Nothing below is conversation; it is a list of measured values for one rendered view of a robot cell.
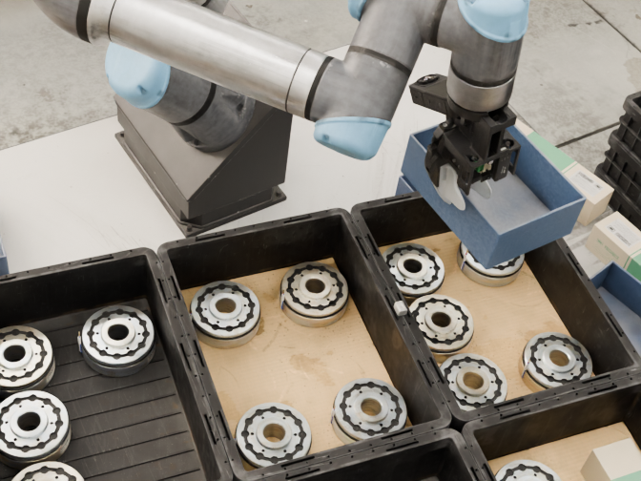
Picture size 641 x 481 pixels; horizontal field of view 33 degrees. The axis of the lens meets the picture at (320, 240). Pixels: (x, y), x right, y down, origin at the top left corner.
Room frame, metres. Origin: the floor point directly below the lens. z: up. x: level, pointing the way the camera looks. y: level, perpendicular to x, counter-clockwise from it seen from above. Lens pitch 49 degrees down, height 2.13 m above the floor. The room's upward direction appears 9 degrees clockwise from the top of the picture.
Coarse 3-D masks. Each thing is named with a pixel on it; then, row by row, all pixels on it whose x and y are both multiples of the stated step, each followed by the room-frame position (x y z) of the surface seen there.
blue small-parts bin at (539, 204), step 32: (512, 128) 1.14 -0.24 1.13; (416, 160) 1.06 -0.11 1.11; (512, 160) 1.12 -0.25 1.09; (544, 160) 1.08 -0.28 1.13; (512, 192) 1.07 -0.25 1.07; (544, 192) 1.07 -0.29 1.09; (576, 192) 1.03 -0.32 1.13; (448, 224) 0.99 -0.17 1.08; (480, 224) 0.95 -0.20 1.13; (512, 224) 1.01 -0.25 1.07; (544, 224) 0.98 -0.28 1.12; (480, 256) 0.94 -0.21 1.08; (512, 256) 0.95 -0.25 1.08
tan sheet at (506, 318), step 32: (448, 256) 1.15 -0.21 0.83; (448, 288) 1.08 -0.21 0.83; (480, 288) 1.10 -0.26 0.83; (512, 288) 1.11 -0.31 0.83; (480, 320) 1.03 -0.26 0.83; (512, 320) 1.04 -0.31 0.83; (544, 320) 1.05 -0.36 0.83; (480, 352) 0.97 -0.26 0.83; (512, 352) 0.98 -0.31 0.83; (512, 384) 0.93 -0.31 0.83
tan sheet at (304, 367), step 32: (192, 288) 1.00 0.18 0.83; (256, 288) 1.02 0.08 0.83; (288, 320) 0.97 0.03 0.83; (352, 320) 0.99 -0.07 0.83; (224, 352) 0.90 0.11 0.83; (256, 352) 0.91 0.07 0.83; (288, 352) 0.92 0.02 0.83; (320, 352) 0.92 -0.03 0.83; (352, 352) 0.93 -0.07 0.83; (224, 384) 0.84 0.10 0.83; (256, 384) 0.85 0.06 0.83; (288, 384) 0.86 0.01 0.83; (320, 384) 0.87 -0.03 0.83; (320, 416) 0.82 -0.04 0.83; (320, 448) 0.77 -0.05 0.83
